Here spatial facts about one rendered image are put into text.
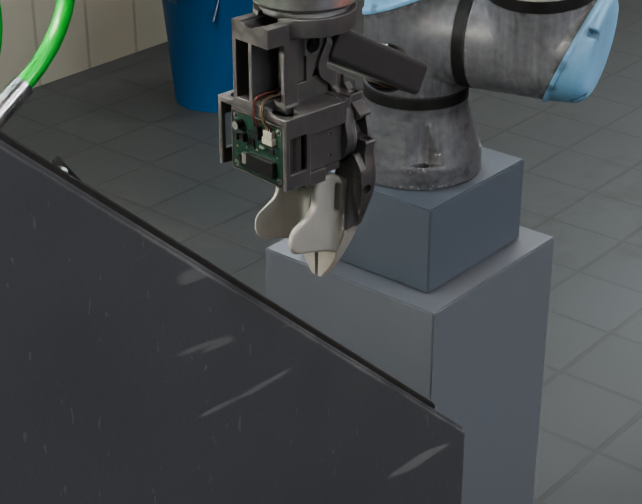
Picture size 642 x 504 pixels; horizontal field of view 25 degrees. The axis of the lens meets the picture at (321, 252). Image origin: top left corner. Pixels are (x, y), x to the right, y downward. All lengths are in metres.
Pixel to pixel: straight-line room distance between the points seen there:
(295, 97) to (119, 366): 0.27
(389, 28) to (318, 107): 0.55
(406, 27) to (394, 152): 0.14
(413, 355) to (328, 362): 0.65
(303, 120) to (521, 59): 0.54
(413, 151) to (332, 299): 0.19
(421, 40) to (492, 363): 0.39
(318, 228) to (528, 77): 0.50
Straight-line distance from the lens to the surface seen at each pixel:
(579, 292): 3.30
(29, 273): 0.75
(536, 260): 1.69
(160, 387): 0.84
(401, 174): 1.57
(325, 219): 1.05
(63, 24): 1.15
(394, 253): 1.58
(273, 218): 1.07
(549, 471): 2.70
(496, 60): 1.50
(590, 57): 1.48
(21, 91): 1.14
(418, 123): 1.56
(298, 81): 1.00
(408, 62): 1.07
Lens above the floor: 1.55
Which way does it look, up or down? 27 degrees down
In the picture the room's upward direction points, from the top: straight up
